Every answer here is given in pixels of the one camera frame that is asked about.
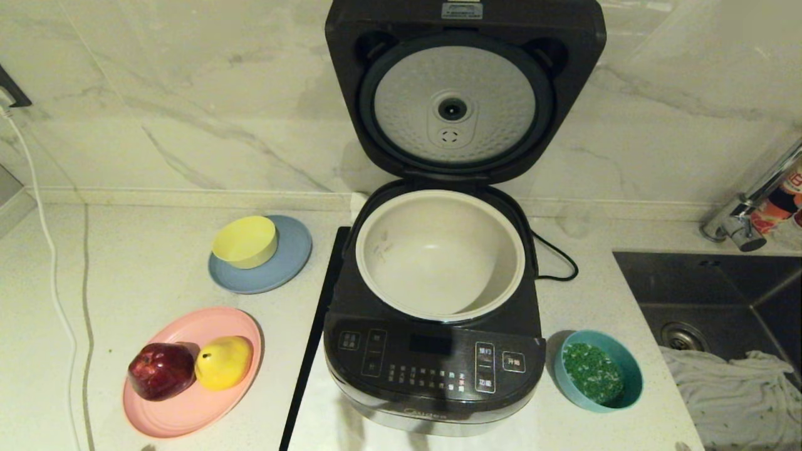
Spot yellow pear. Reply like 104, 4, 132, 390
194, 336, 254, 392

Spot white crumpled cloth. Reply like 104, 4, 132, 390
661, 348, 802, 451

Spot black rice cooker lid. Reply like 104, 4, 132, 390
325, 0, 607, 186

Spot black wall socket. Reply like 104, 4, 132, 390
0, 65, 32, 108

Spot red apple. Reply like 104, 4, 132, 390
128, 343, 195, 402

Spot teal bowl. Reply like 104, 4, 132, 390
554, 330, 645, 414

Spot black power cord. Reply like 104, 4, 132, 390
531, 232, 580, 283

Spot pink plate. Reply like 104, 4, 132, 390
123, 306, 264, 439

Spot yellow bowl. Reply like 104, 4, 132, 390
211, 216, 278, 270

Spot chopped green vegetables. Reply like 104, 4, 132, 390
562, 343, 625, 405

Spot black rice cooker base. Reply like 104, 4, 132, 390
323, 179, 548, 437

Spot white inner pot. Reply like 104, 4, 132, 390
355, 190, 527, 324

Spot chrome faucet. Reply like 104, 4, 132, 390
700, 139, 802, 254

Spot white cable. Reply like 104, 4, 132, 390
0, 106, 82, 451

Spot round sink drain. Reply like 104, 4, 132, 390
661, 322, 712, 353

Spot blue plate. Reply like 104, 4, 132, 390
207, 215, 313, 295

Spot steel sink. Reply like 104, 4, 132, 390
613, 251, 802, 451

